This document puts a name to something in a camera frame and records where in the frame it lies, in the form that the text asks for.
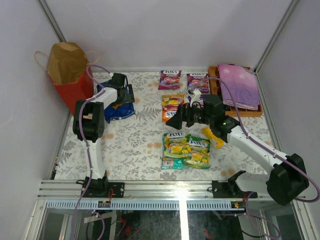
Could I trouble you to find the yellow snack bar packet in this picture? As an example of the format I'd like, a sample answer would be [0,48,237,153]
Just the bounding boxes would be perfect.
[202,126,224,149]

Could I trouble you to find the green snack package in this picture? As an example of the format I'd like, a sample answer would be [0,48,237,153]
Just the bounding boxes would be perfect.
[161,132,191,170]

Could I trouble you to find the blue Doritos chip bag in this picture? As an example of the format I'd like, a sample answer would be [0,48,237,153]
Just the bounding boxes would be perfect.
[96,80,135,124]

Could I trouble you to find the aluminium front rail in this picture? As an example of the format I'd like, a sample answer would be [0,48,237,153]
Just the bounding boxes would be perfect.
[37,179,307,200]

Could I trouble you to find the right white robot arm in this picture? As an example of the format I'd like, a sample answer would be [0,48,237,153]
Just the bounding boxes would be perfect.
[166,94,309,206]

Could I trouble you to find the blue slotted cable duct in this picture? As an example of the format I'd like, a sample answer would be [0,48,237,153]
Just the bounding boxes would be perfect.
[46,199,245,211]

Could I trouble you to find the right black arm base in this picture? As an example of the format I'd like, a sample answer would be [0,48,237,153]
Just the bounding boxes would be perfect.
[211,180,250,199]

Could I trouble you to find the floral table mat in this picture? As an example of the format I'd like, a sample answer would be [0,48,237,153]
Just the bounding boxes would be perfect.
[54,71,273,181]

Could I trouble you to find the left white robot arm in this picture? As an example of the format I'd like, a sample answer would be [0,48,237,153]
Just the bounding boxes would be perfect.
[72,73,135,198]

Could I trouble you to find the purple star cloth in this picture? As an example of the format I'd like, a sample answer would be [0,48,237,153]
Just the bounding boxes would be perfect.
[218,64,260,110]

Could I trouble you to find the orange snack package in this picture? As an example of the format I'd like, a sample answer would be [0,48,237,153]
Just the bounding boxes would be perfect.
[161,94,185,122]

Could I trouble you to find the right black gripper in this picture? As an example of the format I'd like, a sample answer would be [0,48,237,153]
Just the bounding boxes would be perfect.
[165,100,214,131]

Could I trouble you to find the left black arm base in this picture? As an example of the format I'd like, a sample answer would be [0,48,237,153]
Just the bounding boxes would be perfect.
[84,180,125,199]

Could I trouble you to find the red paper bag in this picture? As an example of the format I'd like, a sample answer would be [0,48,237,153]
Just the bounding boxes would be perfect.
[33,42,101,115]

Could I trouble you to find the purple candy bag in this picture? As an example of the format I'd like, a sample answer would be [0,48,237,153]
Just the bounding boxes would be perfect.
[192,94,207,107]
[186,73,210,94]
[158,70,182,90]

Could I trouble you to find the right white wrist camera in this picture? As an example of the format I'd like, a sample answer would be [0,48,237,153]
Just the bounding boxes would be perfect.
[186,88,202,106]

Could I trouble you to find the wooden compartment tray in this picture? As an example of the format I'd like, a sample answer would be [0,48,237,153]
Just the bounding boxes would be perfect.
[208,66,263,118]

